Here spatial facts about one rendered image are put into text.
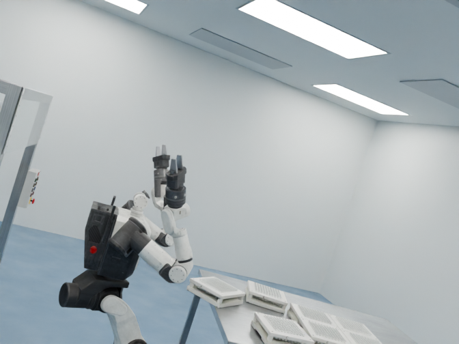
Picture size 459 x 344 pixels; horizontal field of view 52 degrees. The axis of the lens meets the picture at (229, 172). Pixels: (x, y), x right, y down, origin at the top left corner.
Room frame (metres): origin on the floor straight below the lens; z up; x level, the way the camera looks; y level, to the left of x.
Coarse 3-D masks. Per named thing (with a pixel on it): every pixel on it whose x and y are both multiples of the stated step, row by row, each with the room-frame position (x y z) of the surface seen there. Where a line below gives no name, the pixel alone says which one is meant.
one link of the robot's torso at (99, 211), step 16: (96, 208) 2.18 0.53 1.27; (112, 208) 2.13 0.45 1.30; (96, 224) 2.16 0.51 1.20; (112, 224) 2.17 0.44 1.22; (144, 224) 2.20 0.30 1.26; (96, 240) 2.16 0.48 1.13; (96, 256) 2.17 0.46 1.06; (112, 256) 2.17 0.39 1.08; (128, 256) 2.18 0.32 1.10; (112, 272) 2.19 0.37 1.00; (128, 272) 2.22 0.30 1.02
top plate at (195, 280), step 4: (212, 276) 2.87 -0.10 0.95; (192, 280) 2.68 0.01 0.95; (196, 280) 2.69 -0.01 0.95; (196, 284) 2.66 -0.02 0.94; (200, 284) 2.64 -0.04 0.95; (204, 284) 2.66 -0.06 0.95; (204, 288) 2.62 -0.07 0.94; (208, 288) 2.61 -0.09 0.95; (212, 288) 2.64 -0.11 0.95; (212, 292) 2.59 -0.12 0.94; (216, 292) 2.58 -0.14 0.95; (220, 292) 2.61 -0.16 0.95; (224, 292) 2.63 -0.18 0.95; (228, 292) 2.66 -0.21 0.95; (232, 292) 2.68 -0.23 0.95; (236, 292) 2.71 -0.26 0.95; (240, 292) 2.73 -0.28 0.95; (244, 292) 2.76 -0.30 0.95; (220, 296) 2.56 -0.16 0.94; (224, 296) 2.57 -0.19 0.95; (228, 296) 2.60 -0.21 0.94; (232, 296) 2.64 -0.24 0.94; (236, 296) 2.68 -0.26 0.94; (240, 296) 2.72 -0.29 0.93
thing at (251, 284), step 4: (248, 284) 2.99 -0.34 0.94; (252, 284) 3.00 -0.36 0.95; (248, 288) 2.92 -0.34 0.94; (252, 288) 2.90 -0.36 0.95; (252, 292) 2.83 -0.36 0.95; (256, 292) 2.84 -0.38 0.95; (280, 292) 3.02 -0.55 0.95; (260, 296) 2.83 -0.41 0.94; (264, 296) 2.83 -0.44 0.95; (268, 296) 2.84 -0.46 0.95; (272, 296) 2.86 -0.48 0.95; (284, 296) 2.96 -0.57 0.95; (272, 300) 2.83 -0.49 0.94; (276, 300) 2.83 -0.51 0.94; (280, 300) 2.83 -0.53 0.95; (284, 300) 2.86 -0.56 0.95; (284, 304) 2.83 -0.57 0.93
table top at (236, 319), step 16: (208, 272) 3.21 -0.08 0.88; (240, 288) 3.09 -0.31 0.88; (288, 304) 3.07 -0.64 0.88; (304, 304) 3.19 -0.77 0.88; (320, 304) 3.33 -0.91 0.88; (224, 320) 2.40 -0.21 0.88; (240, 320) 2.48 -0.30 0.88; (352, 320) 3.20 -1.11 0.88; (368, 320) 3.33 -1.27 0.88; (384, 320) 3.48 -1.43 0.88; (224, 336) 2.23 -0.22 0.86; (240, 336) 2.25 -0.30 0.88; (256, 336) 2.32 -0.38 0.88; (384, 336) 3.05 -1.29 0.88; (400, 336) 3.18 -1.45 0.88
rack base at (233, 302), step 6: (186, 288) 2.69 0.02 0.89; (192, 288) 2.67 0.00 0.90; (198, 294) 2.64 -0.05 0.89; (204, 294) 2.63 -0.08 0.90; (210, 300) 2.59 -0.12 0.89; (216, 300) 2.59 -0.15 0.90; (228, 300) 2.66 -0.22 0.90; (234, 300) 2.70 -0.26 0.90; (240, 300) 2.73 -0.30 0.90; (222, 306) 2.58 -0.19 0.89
